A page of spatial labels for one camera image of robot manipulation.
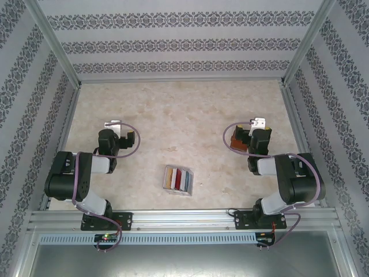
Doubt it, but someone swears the brown tray with blue lid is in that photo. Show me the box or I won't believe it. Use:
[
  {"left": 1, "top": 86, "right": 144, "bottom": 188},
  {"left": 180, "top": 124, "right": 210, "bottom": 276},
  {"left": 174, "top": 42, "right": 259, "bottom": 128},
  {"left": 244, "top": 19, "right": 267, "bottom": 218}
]
[{"left": 229, "top": 125, "right": 249, "bottom": 153}]

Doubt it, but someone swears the clear plastic card box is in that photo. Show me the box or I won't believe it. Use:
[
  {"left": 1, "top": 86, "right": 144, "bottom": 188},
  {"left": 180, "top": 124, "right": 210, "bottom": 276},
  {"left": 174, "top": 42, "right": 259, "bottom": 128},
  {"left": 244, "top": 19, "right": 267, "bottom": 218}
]
[{"left": 162, "top": 164, "right": 195, "bottom": 197}]

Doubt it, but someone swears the circuit board with green light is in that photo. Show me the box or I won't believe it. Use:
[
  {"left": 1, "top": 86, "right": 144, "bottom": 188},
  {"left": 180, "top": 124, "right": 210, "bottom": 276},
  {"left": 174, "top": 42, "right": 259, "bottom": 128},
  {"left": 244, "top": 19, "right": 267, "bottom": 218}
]
[{"left": 94, "top": 234, "right": 119, "bottom": 243}]

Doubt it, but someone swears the grey metal sheet panel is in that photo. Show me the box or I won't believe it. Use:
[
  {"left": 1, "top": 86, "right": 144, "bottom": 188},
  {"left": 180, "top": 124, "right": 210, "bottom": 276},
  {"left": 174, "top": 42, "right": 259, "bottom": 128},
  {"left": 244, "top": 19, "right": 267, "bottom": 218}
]
[{"left": 28, "top": 244, "right": 347, "bottom": 277}]

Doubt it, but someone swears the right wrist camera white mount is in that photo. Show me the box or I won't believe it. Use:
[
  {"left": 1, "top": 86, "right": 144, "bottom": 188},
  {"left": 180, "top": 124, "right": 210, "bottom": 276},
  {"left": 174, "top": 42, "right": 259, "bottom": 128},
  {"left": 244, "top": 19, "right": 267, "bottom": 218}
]
[{"left": 249, "top": 117, "right": 266, "bottom": 137}]

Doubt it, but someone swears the left wrist camera grey mount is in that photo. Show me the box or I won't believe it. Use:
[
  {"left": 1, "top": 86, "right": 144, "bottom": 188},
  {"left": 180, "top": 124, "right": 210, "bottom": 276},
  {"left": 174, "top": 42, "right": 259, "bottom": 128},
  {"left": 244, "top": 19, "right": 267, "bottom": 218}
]
[{"left": 104, "top": 120, "right": 122, "bottom": 136}]

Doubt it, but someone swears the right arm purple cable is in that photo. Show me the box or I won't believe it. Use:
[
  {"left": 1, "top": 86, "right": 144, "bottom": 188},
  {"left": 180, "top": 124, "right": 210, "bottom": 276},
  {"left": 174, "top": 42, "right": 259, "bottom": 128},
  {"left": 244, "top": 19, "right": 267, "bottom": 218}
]
[{"left": 223, "top": 121, "right": 322, "bottom": 250}]

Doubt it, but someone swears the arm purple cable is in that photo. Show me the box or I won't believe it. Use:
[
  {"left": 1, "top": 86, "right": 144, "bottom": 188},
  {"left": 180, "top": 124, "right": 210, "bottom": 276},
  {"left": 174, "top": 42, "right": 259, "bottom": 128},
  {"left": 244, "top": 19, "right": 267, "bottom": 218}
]
[
  {"left": 71, "top": 122, "right": 141, "bottom": 252},
  {"left": 223, "top": 121, "right": 322, "bottom": 250}
]

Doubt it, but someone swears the aluminium table edge rail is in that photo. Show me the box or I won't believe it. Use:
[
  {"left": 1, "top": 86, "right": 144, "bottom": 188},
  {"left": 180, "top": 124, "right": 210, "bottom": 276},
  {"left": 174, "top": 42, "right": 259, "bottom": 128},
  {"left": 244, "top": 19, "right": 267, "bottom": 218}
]
[
  {"left": 39, "top": 85, "right": 82, "bottom": 211},
  {"left": 78, "top": 76, "right": 285, "bottom": 85},
  {"left": 281, "top": 85, "right": 328, "bottom": 208}
]

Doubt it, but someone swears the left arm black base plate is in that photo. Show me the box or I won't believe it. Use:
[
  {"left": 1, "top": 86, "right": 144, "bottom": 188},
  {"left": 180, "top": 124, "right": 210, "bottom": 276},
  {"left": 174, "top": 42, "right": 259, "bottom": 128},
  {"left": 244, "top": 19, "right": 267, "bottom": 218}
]
[{"left": 80, "top": 212, "right": 133, "bottom": 231}]

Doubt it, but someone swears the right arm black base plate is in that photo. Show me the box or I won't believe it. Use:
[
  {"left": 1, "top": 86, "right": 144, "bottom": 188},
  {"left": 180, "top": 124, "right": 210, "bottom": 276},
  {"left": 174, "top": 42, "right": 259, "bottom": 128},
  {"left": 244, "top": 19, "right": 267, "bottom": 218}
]
[{"left": 234, "top": 210, "right": 288, "bottom": 230}]

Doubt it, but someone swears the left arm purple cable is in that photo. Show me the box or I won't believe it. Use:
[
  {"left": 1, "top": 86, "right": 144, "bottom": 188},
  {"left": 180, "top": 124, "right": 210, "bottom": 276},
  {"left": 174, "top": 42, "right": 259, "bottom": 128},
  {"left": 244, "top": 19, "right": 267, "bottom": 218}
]
[{"left": 71, "top": 122, "right": 141, "bottom": 252}]

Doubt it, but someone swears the aluminium frame post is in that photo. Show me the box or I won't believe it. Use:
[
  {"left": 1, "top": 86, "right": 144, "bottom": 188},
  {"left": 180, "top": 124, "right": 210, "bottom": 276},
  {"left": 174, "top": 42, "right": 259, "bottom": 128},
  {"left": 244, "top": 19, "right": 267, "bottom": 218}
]
[
  {"left": 22, "top": 0, "right": 82, "bottom": 87},
  {"left": 281, "top": 0, "right": 338, "bottom": 86}
]

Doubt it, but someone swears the aluminium mounting rail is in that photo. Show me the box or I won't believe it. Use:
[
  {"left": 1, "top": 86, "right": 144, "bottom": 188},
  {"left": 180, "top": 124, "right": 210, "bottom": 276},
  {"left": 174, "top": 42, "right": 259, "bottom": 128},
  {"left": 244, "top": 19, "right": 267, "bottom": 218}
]
[{"left": 27, "top": 208, "right": 342, "bottom": 232}]

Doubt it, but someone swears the grey slotted cable duct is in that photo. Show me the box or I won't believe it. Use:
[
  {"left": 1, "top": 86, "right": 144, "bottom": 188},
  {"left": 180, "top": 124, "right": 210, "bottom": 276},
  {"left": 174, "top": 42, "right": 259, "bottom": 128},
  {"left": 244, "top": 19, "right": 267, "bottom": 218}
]
[{"left": 39, "top": 233, "right": 257, "bottom": 245}]

